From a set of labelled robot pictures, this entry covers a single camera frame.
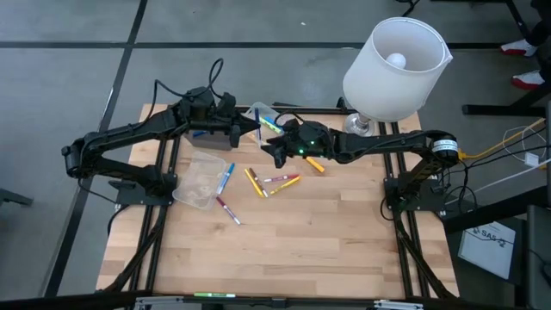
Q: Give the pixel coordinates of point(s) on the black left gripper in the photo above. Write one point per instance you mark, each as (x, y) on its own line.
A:
(211, 116)

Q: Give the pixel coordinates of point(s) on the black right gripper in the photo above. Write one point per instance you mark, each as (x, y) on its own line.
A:
(307, 142)

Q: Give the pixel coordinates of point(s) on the red pink Expo marker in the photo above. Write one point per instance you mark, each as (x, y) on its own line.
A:
(282, 177)

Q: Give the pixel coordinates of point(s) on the blue highlighter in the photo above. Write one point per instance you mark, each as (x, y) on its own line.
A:
(269, 119)

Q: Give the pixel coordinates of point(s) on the brown Expo marker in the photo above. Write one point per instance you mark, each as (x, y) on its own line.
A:
(259, 184)

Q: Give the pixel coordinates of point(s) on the navy cap Expo marker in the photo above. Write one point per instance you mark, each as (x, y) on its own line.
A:
(199, 133)

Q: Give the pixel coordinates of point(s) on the light blue Expo marker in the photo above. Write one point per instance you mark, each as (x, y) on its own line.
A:
(226, 177)

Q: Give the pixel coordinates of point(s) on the purple Expo marker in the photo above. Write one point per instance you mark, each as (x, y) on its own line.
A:
(228, 210)

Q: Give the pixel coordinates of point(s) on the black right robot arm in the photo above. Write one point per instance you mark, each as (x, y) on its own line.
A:
(379, 144)

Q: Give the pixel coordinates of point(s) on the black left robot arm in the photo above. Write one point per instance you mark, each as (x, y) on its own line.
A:
(129, 130)

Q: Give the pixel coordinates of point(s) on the clear shallow plastic bin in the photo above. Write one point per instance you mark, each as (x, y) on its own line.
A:
(198, 185)

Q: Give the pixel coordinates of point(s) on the silver lamp white shade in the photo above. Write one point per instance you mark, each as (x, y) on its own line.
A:
(387, 86)

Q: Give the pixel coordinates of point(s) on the green label strip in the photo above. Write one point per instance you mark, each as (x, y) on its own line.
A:
(215, 295)

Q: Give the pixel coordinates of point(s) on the white paper sheet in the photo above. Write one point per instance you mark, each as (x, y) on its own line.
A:
(486, 249)

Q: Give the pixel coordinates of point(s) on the white power adapter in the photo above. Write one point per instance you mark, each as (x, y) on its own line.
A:
(531, 159)

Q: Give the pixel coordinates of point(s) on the person's shoe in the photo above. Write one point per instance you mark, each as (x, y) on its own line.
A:
(518, 47)
(527, 80)

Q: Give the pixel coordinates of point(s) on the black aluminium rig frame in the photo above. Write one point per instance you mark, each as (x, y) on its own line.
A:
(318, 109)

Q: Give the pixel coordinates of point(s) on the black camera box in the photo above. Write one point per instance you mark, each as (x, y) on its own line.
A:
(278, 303)

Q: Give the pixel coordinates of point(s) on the silver aluminium bracket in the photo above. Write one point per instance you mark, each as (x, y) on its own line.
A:
(159, 302)
(396, 305)

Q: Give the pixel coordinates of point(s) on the black desk frame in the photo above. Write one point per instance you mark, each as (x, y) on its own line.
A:
(495, 109)

